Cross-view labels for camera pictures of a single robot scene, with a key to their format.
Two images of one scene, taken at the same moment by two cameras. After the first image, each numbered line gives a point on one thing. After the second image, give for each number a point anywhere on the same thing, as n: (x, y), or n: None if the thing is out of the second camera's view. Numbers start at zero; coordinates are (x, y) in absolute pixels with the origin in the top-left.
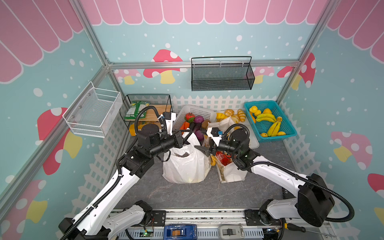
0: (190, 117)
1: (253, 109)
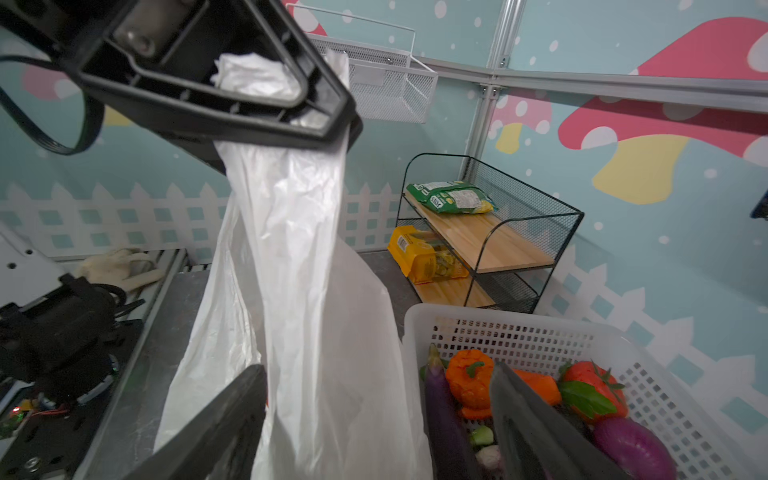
0: (591, 390)
1: None
